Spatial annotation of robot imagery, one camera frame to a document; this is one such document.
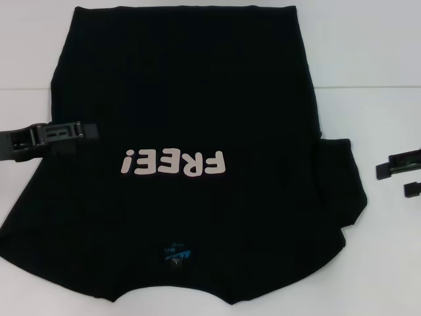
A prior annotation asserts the black shirt with FREE print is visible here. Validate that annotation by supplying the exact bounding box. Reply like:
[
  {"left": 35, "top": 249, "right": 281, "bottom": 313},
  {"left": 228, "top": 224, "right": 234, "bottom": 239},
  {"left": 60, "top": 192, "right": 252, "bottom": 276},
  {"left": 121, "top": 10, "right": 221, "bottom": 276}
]
[{"left": 0, "top": 5, "right": 368, "bottom": 297}]

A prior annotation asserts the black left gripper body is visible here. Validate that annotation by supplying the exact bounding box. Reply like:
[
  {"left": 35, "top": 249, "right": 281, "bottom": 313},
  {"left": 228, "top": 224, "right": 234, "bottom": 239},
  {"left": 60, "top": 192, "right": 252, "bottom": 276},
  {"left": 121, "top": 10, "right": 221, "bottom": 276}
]
[{"left": 0, "top": 126, "right": 51, "bottom": 163}]

